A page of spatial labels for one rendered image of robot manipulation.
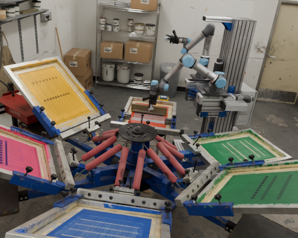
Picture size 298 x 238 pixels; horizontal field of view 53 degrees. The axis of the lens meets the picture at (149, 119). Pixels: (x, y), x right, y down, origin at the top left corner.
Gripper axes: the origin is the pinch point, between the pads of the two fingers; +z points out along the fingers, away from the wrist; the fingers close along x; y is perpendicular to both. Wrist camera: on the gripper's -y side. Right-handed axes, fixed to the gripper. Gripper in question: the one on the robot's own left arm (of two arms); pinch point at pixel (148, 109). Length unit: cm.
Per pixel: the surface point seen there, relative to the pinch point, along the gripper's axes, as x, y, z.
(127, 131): -112, -7, -31
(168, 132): -51, 25, -3
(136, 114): -6.0, -12.3, 5.2
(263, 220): -146, 97, 2
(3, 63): 41, -194, -13
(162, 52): 343, -7, 17
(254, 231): -158, 88, 2
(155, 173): -120, 18, -2
